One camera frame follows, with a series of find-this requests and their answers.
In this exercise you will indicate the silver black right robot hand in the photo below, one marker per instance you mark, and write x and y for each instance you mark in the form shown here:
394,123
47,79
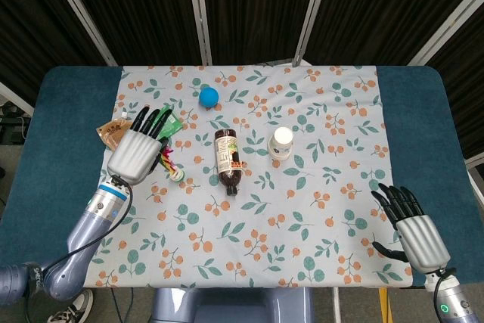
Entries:
421,241

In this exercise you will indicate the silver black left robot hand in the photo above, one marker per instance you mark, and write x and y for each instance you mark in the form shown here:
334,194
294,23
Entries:
134,154

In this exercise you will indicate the colourful small toy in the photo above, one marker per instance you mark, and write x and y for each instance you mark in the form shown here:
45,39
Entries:
172,166

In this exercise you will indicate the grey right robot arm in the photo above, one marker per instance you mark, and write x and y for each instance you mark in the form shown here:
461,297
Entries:
455,300

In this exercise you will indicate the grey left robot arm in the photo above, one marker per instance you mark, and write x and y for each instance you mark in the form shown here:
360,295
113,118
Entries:
90,221

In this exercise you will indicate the brown spouted snack pouch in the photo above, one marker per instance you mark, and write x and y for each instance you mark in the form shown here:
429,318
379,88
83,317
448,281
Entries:
113,132

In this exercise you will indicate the green foil packet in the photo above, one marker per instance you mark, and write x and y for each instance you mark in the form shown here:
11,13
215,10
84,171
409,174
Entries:
172,122

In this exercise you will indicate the yellow floor strip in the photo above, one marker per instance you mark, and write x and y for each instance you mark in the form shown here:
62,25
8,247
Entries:
383,306

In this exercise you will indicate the teal padded table cover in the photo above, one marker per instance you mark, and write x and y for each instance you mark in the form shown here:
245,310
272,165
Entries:
56,130

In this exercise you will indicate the brown bottle with label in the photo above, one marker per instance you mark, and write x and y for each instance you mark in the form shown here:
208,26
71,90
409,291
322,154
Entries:
226,156

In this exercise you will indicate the blue rubber ball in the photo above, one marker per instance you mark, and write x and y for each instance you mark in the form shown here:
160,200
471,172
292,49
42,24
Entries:
209,97

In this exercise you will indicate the white table leg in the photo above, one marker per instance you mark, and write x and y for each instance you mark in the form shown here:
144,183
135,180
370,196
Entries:
336,304

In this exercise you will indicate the floral leaf and fruit tablecloth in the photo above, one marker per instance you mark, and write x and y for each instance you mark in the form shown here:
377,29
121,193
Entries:
264,205

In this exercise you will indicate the small white yogurt bottle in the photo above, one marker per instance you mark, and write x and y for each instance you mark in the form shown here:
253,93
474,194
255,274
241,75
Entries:
281,141

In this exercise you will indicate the black white canvas sneaker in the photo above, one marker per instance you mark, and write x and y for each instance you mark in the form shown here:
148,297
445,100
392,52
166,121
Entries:
75,308

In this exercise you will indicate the grey robot torso base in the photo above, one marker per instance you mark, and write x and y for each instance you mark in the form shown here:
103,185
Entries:
230,306

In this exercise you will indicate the white screen frame post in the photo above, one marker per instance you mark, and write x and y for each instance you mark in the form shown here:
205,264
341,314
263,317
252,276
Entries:
312,13
81,13
446,30
15,98
476,175
199,13

